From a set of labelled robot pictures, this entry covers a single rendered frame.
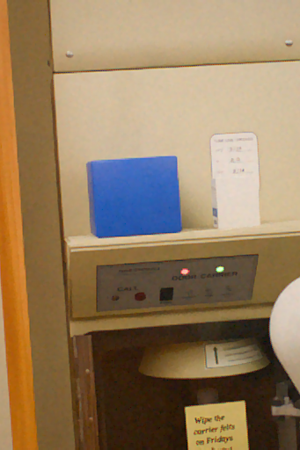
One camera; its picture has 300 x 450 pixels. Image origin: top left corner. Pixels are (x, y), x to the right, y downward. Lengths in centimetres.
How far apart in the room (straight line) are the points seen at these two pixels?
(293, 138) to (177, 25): 20
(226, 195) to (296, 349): 37
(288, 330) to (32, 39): 95
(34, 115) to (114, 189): 56
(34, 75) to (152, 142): 47
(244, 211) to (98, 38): 28
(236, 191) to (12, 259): 27
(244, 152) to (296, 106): 9
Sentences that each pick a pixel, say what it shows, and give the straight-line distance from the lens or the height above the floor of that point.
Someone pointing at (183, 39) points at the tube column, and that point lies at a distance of 145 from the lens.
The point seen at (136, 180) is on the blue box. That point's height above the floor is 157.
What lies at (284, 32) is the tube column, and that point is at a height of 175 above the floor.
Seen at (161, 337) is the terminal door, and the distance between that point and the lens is 143.
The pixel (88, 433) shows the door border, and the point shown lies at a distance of 145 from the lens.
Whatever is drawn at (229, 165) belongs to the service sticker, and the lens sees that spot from 145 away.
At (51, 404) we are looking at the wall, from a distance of 189.
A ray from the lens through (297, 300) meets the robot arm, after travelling 104.
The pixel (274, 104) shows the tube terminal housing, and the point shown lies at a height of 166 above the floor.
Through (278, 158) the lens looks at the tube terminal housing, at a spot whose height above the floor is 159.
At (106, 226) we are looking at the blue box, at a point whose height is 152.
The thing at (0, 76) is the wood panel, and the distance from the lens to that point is 134.
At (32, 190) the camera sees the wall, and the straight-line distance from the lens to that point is 185.
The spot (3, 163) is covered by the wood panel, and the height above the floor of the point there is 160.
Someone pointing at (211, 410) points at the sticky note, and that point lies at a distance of 146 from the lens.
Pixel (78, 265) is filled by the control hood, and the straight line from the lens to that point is 133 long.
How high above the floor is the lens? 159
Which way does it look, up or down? 3 degrees down
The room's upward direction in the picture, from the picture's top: 4 degrees counter-clockwise
